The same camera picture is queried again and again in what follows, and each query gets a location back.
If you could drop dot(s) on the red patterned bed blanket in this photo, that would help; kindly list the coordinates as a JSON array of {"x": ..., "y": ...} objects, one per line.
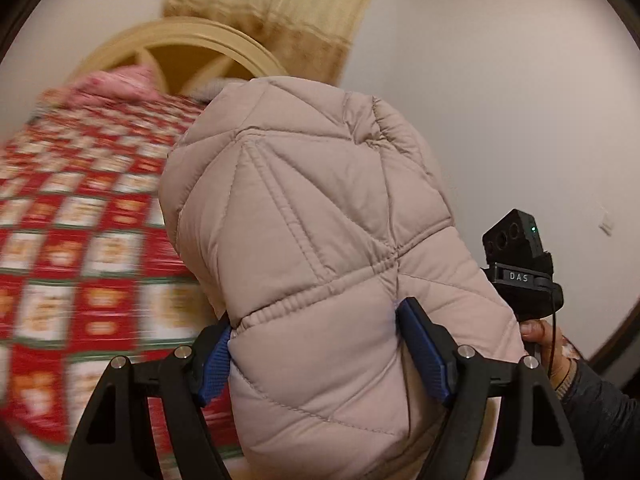
[{"x": 75, "y": 240}]

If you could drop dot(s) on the white pillow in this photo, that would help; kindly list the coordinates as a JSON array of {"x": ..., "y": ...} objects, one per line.
[{"x": 207, "y": 91}]

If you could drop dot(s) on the person's right hand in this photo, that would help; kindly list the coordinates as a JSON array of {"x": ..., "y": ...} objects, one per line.
[{"x": 542, "y": 345}]

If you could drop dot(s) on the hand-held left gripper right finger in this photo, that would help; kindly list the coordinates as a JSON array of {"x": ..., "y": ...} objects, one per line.
[{"x": 424, "y": 347}]

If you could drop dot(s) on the cream wooden headboard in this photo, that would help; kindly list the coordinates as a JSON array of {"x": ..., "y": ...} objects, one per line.
[{"x": 200, "y": 35}]

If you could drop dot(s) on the person's right forearm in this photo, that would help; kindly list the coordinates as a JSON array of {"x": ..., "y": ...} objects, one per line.
[{"x": 600, "y": 420}]

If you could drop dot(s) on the beige quilted puffer jacket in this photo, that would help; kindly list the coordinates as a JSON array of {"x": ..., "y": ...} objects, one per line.
[{"x": 310, "y": 240}]

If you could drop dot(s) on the yellow curtain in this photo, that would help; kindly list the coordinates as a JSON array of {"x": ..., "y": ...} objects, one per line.
[{"x": 295, "y": 5}]

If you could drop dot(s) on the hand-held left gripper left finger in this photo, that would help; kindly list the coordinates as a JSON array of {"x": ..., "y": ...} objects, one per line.
[{"x": 215, "y": 372}]

